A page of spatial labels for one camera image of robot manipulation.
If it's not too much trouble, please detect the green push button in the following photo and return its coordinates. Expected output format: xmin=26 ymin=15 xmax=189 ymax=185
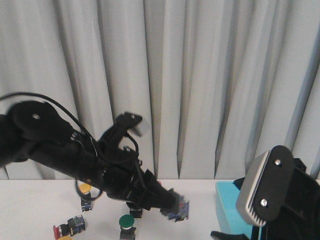
xmin=118 ymin=214 xmax=136 ymax=240
xmin=126 ymin=202 xmax=143 ymax=219

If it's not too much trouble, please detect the grey pleated curtain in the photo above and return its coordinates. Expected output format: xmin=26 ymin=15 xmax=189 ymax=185
xmin=0 ymin=0 xmax=320 ymax=179

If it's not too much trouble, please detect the green push button front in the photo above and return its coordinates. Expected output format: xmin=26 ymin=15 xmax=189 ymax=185
xmin=118 ymin=214 xmax=136 ymax=240

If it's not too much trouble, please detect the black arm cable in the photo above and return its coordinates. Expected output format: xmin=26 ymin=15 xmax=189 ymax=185
xmin=0 ymin=92 xmax=143 ymax=201

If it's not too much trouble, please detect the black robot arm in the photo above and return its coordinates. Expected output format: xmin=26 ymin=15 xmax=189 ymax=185
xmin=0 ymin=101 xmax=180 ymax=213

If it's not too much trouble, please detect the yellow push button upright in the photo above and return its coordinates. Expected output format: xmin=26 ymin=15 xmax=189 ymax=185
xmin=78 ymin=183 xmax=93 ymax=212

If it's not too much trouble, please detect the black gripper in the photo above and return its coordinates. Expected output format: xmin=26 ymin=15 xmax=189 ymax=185
xmin=98 ymin=112 xmax=180 ymax=210
xmin=210 ymin=145 xmax=320 ymax=240

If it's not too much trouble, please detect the yellow push button front edge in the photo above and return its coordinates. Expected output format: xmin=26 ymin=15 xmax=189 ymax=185
xmin=57 ymin=236 xmax=73 ymax=240

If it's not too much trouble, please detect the red push button lying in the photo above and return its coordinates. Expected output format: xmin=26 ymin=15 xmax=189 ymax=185
xmin=52 ymin=215 xmax=86 ymax=240

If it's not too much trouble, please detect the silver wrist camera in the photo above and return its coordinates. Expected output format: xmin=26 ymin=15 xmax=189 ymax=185
xmin=235 ymin=150 xmax=271 ymax=227
xmin=132 ymin=118 xmax=150 ymax=137

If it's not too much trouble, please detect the light blue plastic box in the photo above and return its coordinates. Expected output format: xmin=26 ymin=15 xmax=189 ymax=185
xmin=215 ymin=181 xmax=253 ymax=240

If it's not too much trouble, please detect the green push button rear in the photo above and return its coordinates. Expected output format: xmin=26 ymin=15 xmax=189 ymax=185
xmin=126 ymin=202 xmax=143 ymax=219

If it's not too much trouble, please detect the red push button carried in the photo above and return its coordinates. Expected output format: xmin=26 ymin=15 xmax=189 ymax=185
xmin=160 ymin=194 xmax=190 ymax=222

